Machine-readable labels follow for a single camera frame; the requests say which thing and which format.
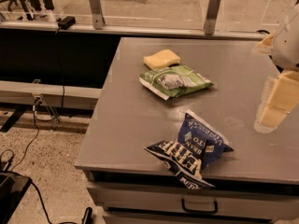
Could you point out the blue chip bag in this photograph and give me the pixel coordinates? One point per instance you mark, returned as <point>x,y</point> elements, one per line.
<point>198,145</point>

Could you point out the black box on floor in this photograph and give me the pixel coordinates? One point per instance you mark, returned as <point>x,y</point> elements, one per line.
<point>12,188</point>

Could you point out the grey drawer with black handle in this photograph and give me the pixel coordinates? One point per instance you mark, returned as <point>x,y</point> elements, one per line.
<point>132,203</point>

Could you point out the grey metal rail beam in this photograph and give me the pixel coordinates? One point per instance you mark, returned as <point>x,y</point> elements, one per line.
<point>54,95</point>

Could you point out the metal bracket post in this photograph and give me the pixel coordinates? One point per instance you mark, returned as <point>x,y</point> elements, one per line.
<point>211,16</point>
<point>97,14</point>

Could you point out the green chip bag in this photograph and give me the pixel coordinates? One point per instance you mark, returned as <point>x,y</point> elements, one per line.
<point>174,81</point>

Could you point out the left metal bracket post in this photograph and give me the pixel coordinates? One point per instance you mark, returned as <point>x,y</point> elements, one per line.
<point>97,14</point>

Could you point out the yellow sponge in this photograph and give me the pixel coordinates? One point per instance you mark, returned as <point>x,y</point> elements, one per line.
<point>161,59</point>

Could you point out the person legs in background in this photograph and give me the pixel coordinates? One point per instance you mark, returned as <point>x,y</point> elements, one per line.
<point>41,13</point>

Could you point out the black power adapter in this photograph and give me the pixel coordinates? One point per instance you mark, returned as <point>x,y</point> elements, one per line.
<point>66,22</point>

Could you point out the right metal bracket post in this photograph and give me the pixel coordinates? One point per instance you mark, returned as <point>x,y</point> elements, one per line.
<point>211,16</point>

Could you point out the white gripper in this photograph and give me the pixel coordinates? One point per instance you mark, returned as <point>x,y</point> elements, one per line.
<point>288,48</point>

